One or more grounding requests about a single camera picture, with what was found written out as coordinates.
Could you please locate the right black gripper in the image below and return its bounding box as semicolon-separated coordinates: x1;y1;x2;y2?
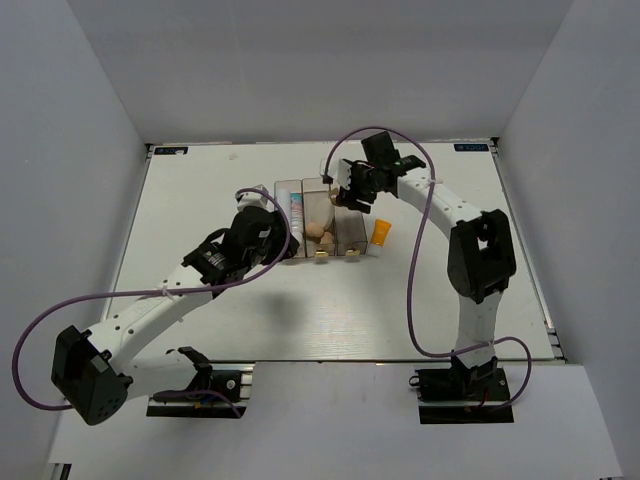
336;159;380;215

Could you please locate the white sunscreen bottle gold cap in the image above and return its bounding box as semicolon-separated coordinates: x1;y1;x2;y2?
328;187;342;207

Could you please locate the orange sunscreen tube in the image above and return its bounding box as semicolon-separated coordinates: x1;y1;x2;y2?
367;219;391;257

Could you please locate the beige makeup sponge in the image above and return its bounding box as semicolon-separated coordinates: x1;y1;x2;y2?
305;222;325;239
318;231;335;254

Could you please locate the white pink tube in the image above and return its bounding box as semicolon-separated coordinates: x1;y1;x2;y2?
290;193;304;245

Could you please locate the round beige powder puff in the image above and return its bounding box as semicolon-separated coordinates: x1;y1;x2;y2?
309;196;334;230

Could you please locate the white spray bottle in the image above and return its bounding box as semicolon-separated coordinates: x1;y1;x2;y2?
275;188;292;218

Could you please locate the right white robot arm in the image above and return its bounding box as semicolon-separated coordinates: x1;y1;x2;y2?
323;127;516;399

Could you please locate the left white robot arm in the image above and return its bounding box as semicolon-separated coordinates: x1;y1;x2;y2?
52;205;298;426

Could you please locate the right clear organizer bin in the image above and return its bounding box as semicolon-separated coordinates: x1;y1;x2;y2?
334;207;368;257

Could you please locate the clear organizer bin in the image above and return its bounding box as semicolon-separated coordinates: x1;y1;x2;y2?
302;178;335;258
334;207;368;257
274;180;305;258

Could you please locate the middle clear organizer bin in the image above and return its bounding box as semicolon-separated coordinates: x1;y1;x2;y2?
302;178;335;258

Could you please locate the left clear organizer bin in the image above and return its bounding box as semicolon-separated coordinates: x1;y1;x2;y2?
274;180;305;258

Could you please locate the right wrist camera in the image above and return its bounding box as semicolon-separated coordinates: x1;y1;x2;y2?
320;159;355;190

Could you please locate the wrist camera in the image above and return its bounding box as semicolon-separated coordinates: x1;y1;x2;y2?
235;184;269;212
320;159;355;190

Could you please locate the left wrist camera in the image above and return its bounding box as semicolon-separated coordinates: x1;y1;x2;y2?
235;184;269;212

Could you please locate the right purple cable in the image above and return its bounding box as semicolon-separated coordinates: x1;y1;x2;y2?
319;125;534;412

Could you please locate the purple cable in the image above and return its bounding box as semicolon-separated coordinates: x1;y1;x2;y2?
11;187;292;419
319;125;534;412

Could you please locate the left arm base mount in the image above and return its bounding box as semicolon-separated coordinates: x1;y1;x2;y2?
146;364;254;420

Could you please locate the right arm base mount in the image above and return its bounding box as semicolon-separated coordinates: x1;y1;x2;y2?
408;368;514;425

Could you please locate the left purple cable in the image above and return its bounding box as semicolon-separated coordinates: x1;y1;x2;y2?
11;187;292;419

